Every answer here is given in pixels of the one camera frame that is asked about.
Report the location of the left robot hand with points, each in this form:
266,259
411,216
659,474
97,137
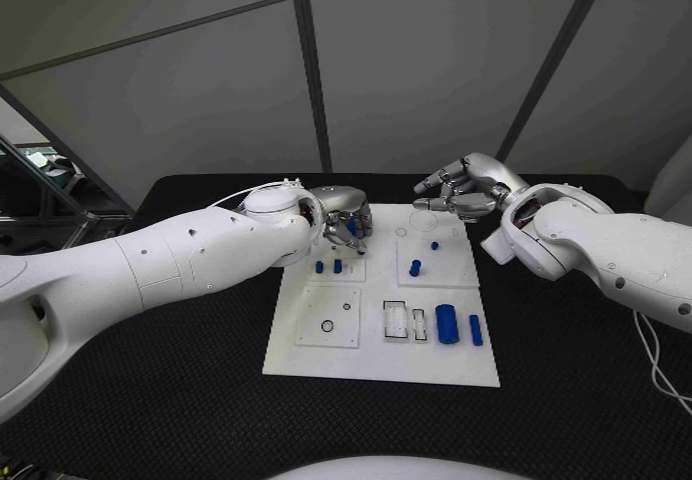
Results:
346,204

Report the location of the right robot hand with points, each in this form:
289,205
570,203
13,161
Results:
480,176

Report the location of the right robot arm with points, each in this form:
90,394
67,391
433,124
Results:
606,240

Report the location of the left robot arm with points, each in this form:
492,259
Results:
162,258

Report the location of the white task board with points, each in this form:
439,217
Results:
378,356

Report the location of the large blue cylinder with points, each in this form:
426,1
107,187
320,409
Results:
447,324

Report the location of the long thin blue cylinder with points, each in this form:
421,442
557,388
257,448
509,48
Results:
475,330

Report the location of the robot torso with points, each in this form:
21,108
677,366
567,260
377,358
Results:
397,468

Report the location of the metal frame rack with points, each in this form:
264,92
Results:
44,202

